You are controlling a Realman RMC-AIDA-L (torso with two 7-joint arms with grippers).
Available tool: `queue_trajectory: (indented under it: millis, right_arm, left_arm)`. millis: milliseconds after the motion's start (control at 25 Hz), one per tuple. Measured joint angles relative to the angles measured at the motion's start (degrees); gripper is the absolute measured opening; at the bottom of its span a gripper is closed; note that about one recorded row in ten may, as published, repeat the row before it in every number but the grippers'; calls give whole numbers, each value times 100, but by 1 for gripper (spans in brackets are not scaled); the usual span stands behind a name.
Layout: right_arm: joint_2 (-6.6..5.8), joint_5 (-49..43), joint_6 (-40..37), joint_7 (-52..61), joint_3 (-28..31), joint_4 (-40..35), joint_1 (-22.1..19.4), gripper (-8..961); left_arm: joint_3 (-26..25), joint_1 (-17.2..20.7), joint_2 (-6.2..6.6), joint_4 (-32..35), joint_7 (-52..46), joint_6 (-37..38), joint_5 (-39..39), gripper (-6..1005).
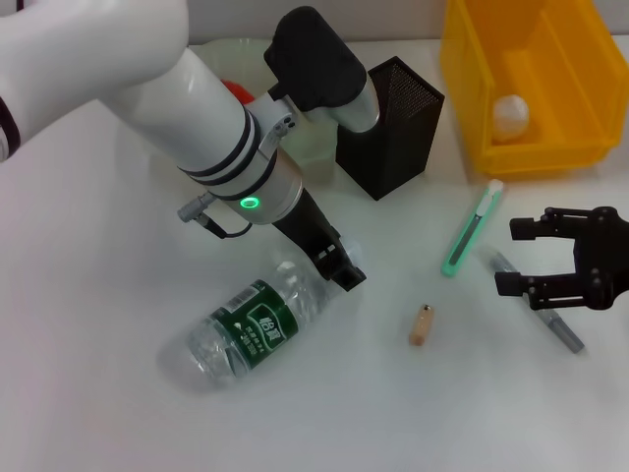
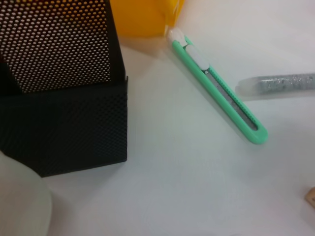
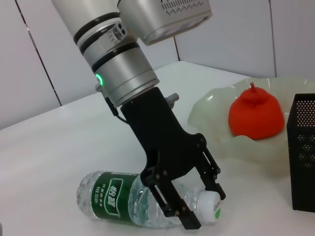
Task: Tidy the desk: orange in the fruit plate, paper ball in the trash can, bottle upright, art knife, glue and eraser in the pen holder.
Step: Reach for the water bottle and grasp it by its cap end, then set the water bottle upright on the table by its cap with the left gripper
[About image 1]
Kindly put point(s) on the white paper ball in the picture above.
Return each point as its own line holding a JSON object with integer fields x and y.
{"x": 511, "y": 118}

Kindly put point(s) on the small wooden usb stick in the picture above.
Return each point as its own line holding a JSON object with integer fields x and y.
{"x": 421, "y": 327}

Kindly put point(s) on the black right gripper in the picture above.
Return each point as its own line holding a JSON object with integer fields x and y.
{"x": 604, "y": 260}

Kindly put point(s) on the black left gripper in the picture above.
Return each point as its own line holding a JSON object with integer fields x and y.
{"x": 309, "y": 223}

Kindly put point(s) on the green utility knife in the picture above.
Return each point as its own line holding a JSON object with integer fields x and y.
{"x": 467, "y": 236}

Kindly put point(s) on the green glass fruit plate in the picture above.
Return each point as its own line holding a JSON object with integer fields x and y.
{"x": 312, "y": 147}

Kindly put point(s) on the grey marker pen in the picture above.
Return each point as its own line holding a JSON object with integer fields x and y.
{"x": 565, "y": 332}

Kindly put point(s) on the black mesh pen holder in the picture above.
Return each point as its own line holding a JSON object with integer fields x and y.
{"x": 398, "y": 147}

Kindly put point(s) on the yellow plastic storage bin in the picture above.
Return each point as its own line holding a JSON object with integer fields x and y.
{"x": 565, "y": 74}

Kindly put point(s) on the clear green-label water bottle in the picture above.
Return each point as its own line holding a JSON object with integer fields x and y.
{"x": 255, "y": 324}

